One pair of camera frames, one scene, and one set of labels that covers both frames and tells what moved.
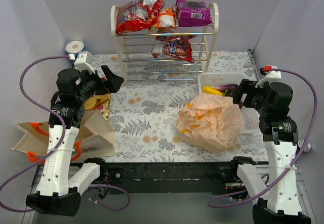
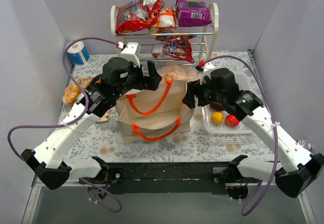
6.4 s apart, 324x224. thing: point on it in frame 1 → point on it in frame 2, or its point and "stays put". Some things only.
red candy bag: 177,46 stays put
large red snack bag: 137,14 stays put
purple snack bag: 192,13 stays put
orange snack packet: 166,19 stays put
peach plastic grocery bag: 209,123 → 175,72
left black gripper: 102,84 → 143,76
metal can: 308,146 stays put
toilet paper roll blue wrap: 75,47 stays put
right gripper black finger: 239,94 → 189,98
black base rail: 169,177 stays put
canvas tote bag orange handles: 96,138 → 154,114
